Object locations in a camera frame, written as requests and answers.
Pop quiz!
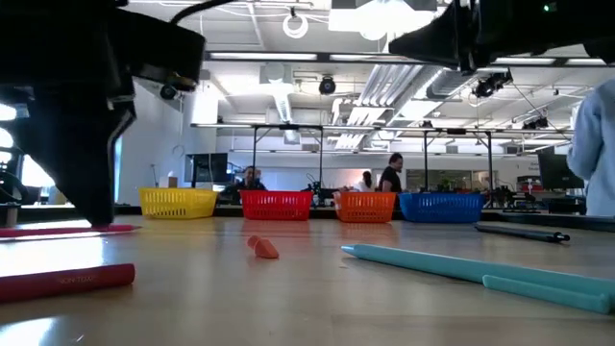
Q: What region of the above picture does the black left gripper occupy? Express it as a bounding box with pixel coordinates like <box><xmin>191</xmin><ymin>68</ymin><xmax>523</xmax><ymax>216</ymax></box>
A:
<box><xmin>0</xmin><ymin>79</ymin><xmax>137</xmax><ymax>227</ymax></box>

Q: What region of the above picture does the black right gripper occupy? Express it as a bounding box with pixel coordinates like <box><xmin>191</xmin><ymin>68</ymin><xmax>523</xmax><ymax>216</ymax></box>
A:
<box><xmin>388</xmin><ymin>0</ymin><xmax>578</xmax><ymax>68</ymax></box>

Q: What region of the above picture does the pink pencil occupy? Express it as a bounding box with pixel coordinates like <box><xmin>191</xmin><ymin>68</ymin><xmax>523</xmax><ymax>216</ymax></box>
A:
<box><xmin>0</xmin><ymin>223</ymin><xmax>142</xmax><ymax>240</ymax></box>

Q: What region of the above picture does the teal pen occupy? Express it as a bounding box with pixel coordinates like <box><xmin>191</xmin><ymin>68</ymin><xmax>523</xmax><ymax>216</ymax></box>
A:
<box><xmin>340</xmin><ymin>242</ymin><xmax>615</xmax><ymax>316</ymax></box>

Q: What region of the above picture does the yellow plastic bin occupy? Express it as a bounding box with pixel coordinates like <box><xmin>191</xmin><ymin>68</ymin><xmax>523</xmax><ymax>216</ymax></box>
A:
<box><xmin>138</xmin><ymin>186</ymin><xmax>220</xmax><ymax>221</ymax></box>

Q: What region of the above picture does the dark red marker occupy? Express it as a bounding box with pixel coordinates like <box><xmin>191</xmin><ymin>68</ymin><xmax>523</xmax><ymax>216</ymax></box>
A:
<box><xmin>0</xmin><ymin>262</ymin><xmax>136</xmax><ymax>305</ymax></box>

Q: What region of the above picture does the black monitor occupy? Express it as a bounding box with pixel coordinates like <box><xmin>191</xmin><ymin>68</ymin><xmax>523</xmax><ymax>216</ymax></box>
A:
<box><xmin>184</xmin><ymin>152</ymin><xmax>230</xmax><ymax>185</ymax></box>
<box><xmin>536</xmin><ymin>152</ymin><xmax>585</xmax><ymax>190</ymax></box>

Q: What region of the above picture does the person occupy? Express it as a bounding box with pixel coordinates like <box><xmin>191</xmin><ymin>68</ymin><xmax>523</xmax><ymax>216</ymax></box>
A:
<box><xmin>566</xmin><ymin>79</ymin><xmax>615</xmax><ymax>217</ymax></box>
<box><xmin>378</xmin><ymin>152</ymin><xmax>406</xmax><ymax>194</ymax></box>
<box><xmin>233</xmin><ymin>165</ymin><xmax>268</xmax><ymax>192</ymax></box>
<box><xmin>354</xmin><ymin>170</ymin><xmax>379</xmax><ymax>193</ymax></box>

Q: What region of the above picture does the blue plastic bin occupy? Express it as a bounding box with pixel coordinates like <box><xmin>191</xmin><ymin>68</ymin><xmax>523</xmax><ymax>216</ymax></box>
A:
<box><xmin>399</xmin><ymin>192</ymin><xmax>485</xmax><ymax>224</ymax></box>

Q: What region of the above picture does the orange plastic bin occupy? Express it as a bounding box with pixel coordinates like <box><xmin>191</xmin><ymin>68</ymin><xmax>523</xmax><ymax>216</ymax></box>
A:
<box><xmin>333</xmin><ymin>190</ymin><xmax>398</xmax><ymax>224</ymax></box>

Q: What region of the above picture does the red plastic bin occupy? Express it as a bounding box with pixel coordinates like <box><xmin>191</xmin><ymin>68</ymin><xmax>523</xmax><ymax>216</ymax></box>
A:
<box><xmin>239</xmin><ymin>189</ymin><xmax>314</xmax><ymax>222</ymax></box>

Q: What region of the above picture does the orange eraser cap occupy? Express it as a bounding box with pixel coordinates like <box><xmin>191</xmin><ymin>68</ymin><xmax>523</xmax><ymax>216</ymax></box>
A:
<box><xmin>246</xmin><ymin>235</ymin><xmax>281</xmax><ymax>260</ymax></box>

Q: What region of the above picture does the black pen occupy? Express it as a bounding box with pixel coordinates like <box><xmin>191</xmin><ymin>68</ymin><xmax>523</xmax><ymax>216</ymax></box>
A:
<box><xmin>474</xmin><ymin>223</ymin><xmax>572</xmax><ymax>243</ymax></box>

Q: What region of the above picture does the black gantry frame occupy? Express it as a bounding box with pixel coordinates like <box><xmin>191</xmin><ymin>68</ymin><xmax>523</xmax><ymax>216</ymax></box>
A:
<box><xmin>422</xmin><ymin>128</ymin><xmax>495</xmax><ymax>193</ymax></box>
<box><xmin>251</xmin><ymin>123</ymin><xmax>325</xmax><ymax>191</ymax></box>

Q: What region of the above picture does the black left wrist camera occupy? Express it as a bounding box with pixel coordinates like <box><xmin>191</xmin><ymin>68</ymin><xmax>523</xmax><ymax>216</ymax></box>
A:
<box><xmin>114</xmin><ymin>9</ymin><xmax>208</xmax><ymax>101</ymax></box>

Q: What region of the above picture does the white cable ring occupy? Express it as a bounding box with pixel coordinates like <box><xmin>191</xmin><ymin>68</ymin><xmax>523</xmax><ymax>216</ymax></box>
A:
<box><xmin>282</xmin><ymin>12</ymin><xmax>310</xmax><ymax>40</ymax></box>

